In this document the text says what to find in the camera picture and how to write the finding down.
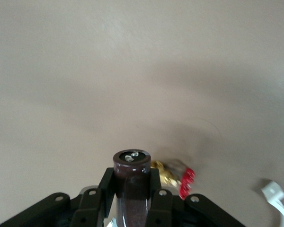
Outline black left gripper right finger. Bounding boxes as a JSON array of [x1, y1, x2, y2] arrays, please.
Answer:
[[145, 167, 247, 227]]

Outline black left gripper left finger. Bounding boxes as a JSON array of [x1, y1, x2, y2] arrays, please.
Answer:
[[0, 167, 116, 227]]

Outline plain brown capacitor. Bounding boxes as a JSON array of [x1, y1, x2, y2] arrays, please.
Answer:
[[112, 148, 152, 227]]

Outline white curved pipe clamp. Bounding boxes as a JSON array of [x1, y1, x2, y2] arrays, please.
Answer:
[[260, 180, 284, 227]]

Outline brass valve with red handle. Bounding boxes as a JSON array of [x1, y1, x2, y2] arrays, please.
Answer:
[[151, 159, 196, 201]]

